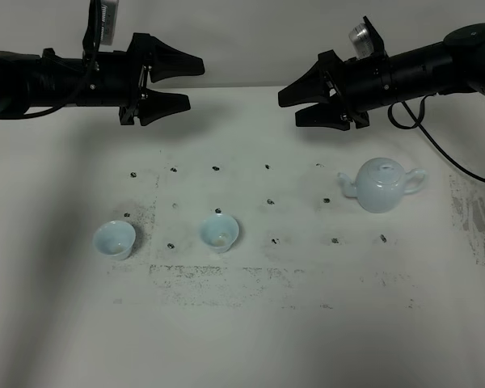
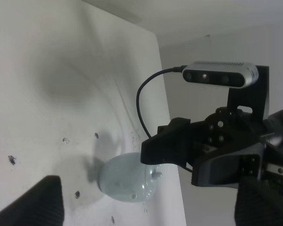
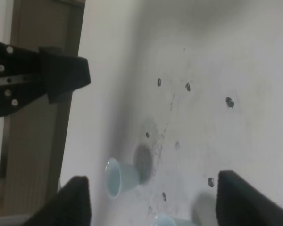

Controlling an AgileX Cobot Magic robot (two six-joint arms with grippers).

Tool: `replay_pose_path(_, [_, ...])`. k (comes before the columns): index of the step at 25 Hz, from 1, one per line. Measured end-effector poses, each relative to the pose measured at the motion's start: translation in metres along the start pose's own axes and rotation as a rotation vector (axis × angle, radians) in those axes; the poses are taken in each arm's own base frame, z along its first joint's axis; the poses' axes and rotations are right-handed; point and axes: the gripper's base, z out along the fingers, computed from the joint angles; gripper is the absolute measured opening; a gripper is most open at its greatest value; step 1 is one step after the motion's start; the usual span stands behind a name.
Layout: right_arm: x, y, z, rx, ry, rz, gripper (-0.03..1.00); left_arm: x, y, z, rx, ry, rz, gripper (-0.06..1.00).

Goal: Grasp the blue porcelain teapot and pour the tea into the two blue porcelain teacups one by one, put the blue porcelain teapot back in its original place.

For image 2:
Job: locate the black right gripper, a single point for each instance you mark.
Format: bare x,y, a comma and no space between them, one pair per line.
223,167

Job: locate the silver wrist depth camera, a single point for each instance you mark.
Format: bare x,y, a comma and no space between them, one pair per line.
235,75

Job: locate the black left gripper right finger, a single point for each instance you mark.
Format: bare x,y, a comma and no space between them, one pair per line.
257,205

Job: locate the light blue porcelain teapot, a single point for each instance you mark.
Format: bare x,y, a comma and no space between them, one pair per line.
126,179

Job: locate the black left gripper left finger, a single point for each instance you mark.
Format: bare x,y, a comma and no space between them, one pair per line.
42,205

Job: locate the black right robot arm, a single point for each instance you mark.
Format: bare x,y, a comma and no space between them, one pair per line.
273,149

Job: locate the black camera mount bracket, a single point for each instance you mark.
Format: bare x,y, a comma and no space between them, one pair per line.
255,96

